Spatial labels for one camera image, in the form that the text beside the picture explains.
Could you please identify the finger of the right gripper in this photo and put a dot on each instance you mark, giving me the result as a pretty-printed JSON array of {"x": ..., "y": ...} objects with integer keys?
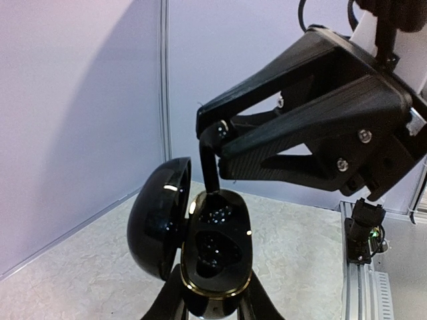
[{"x": 294, "y": 63}]

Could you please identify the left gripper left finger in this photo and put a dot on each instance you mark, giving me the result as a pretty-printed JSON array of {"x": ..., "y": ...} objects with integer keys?
[{"x": 169, "y": 303}]

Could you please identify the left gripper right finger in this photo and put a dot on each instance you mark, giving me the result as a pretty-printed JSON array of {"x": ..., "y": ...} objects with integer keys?
[{"x": 253, "y": 301}]

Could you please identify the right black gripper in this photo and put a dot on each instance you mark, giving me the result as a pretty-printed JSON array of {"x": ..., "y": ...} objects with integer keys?
[{"x": 344, "y": 125}]

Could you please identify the black charging case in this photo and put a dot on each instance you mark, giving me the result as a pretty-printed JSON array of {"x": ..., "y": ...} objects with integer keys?
[{"x": 209, "y": 237}]

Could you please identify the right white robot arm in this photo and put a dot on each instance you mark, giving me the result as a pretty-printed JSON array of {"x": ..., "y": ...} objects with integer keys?
[{"x": 408, "y": 65}]

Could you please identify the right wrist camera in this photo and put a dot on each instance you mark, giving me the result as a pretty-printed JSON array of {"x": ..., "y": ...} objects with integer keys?
[{"x": 408, "y": 16}]

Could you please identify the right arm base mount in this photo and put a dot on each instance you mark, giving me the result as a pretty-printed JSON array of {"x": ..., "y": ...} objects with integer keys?
[{"x": 364, "y": 232}]

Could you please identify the aluminium front rail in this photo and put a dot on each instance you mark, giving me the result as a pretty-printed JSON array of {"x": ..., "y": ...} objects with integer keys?
[{"x": 366, "y": 292}]

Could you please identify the left aluminium frame post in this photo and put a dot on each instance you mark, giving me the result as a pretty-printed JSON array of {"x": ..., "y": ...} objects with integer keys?
[{"x": 164, "y": 105}]

